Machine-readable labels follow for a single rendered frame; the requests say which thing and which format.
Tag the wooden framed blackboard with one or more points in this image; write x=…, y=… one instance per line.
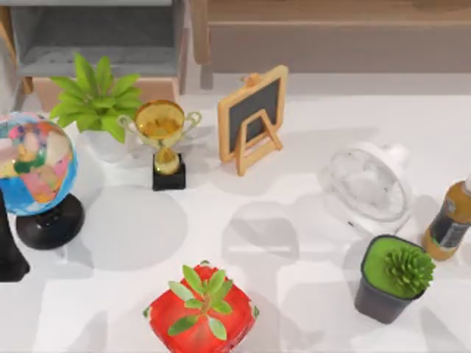
x=254, y=106

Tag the gold trophy black base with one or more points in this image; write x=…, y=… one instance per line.
x=162, y=125

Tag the white desk fan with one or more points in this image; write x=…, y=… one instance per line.
x=368, y=184

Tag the green plant in red pot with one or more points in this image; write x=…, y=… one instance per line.
x=206, y=312

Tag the green leafy plant white pot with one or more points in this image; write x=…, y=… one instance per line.
x=96, y=99

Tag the wooden shelf unit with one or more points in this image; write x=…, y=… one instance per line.
x=331, y=33

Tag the green succulent in black pot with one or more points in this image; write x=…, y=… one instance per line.
x=393, y=276

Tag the grey cabinet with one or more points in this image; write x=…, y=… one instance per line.
x=99, y=36

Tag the colourful globe on black stand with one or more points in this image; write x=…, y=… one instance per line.
x=33, y=165

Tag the yellow bottle dark label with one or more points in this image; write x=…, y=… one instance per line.
x=447, y=220

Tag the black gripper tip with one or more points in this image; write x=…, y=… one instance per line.
x=8, y=253

